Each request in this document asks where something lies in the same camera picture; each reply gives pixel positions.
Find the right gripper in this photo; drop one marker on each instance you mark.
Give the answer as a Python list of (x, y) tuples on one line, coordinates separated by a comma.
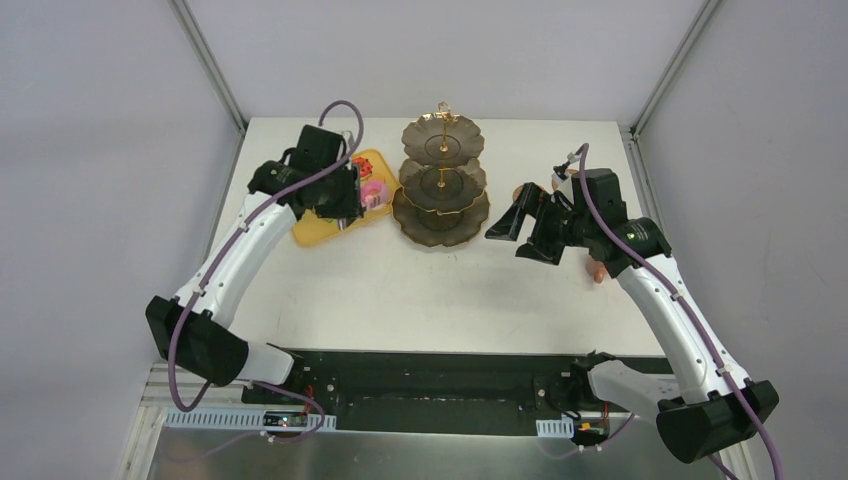
[(540, 226)]

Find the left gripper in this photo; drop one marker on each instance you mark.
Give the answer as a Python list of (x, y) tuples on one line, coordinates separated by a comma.
[(342, 203)]

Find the pink frosted donut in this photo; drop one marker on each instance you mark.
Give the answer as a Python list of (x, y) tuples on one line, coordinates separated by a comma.
[(374, 195)]

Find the yellow serving tray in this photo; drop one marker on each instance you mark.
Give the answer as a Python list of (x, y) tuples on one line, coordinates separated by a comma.
[(311, 230)]

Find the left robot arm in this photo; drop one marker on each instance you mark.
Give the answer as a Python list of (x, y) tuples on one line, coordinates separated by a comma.
[(192, 329)]

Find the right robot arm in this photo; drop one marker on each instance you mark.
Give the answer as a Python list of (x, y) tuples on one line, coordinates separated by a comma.
[(714, 403)]

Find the red strawberry tart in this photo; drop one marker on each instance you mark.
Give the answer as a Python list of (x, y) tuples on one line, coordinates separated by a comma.
[(364, 167)]

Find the woven round coaster right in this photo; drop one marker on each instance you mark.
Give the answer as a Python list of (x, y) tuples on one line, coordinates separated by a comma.
[(563, 182)]

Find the orange ceramic cup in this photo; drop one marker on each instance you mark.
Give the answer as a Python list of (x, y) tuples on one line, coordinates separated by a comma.
[(596, 270)]

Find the three tier dark cake stand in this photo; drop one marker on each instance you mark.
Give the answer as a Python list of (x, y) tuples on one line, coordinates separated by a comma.
[(442, 200)]

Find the black mounting base plate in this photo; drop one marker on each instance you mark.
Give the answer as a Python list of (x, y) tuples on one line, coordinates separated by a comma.
[(442, 393)]

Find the left aluminium frame post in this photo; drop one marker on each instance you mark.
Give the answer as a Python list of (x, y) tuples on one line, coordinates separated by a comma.
[(192, 29)]

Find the aluminium frame post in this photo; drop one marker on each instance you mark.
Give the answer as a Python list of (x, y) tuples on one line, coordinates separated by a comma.
[(192, 29), (707, 11)]

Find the right aluminium frame post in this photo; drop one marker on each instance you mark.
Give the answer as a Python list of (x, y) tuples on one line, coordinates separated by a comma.
[(707, 11)]

